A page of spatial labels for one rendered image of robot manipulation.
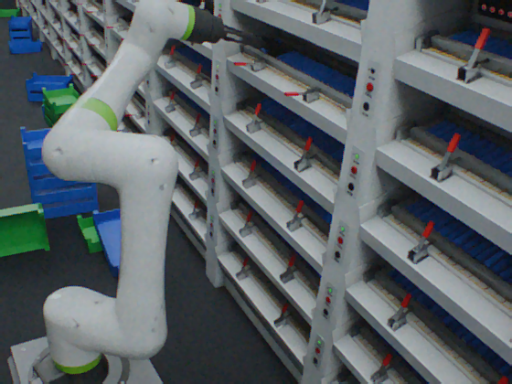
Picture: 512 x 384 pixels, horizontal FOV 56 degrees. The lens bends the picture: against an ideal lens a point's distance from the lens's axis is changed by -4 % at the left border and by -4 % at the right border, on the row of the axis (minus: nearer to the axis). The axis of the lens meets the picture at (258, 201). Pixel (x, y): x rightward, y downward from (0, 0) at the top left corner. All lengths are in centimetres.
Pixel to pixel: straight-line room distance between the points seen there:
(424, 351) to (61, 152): 87
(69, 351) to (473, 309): 88
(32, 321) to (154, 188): 113
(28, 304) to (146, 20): 123
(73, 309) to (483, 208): 88
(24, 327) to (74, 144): 109
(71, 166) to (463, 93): 74
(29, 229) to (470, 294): 185
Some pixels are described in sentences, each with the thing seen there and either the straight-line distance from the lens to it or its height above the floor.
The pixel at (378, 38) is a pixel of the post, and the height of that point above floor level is 116.
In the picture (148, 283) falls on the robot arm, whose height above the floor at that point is 65.
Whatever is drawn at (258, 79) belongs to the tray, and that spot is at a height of 93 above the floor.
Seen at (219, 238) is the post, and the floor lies 25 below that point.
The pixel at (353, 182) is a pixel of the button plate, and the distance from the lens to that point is 116.
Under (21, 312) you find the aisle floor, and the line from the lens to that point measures 208.
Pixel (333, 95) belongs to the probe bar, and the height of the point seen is 97.
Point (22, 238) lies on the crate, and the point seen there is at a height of 4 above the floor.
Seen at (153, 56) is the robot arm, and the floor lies 100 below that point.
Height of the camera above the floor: 137
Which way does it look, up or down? 31 degrees down
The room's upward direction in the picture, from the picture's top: 5 degrees clockwise
